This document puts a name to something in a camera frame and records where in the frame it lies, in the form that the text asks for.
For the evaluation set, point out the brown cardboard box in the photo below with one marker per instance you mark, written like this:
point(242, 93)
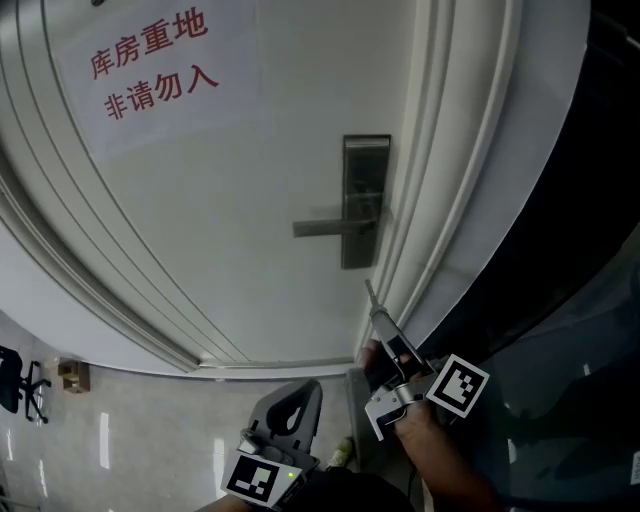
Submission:
point(74, 376)

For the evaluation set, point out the person's yellowish shoe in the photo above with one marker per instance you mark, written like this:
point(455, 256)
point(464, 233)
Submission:
point(342, 454)

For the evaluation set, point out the person's right hand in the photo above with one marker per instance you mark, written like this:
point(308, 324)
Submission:
point(372, 362)

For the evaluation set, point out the white paper sign red print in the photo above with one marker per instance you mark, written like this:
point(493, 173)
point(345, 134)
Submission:
point(165, 65)

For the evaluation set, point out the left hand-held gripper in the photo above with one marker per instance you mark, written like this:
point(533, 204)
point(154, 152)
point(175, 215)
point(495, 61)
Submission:
point(260, 477)

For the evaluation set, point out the person's dark clothing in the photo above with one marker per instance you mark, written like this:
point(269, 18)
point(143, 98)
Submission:
point(350, 492)

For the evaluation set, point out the dark glass partition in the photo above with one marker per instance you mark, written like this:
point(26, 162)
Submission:
point(575, 325)

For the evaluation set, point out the person's right forearm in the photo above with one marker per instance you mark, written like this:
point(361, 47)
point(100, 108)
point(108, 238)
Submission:
point(440, 465)

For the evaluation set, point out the white door with sign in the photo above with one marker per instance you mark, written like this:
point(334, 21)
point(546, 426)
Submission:
point(225, 225)

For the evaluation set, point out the white label sticker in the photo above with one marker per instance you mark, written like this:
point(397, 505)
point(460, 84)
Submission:
point(636, 469)

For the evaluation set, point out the person's left forearm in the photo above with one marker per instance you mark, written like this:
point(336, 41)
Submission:
point(215, 505)

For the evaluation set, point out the black office chair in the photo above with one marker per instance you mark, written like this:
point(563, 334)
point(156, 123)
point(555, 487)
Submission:
point(10, 380)

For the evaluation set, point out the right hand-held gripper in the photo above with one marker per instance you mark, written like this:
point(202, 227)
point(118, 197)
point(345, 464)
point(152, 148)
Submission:
point(457, 385)

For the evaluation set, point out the dark metal lock plate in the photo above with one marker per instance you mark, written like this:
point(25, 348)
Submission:
point(365, 165)

